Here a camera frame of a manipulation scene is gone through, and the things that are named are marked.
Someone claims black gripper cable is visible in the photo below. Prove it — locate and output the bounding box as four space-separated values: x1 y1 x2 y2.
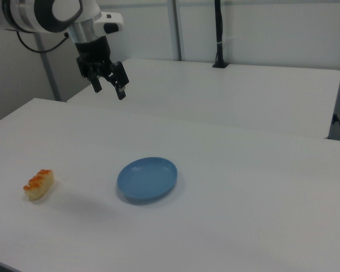
16 30 70 54

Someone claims black camera stand pole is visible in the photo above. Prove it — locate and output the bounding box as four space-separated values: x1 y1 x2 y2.
212 0 230 69

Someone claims grey partition post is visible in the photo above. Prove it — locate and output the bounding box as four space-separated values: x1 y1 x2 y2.
167 0 186 61
34 35 62 102

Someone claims bread with orange topping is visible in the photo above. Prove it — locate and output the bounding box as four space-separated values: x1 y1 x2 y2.
23 169 56 202

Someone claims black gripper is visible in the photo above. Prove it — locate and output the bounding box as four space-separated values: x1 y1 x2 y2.
74 36 130 100

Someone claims blue round plate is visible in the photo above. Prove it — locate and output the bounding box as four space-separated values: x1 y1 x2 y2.
116 156 179 205

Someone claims white side table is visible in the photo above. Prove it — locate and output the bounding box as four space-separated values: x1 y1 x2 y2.
66 58 340 139

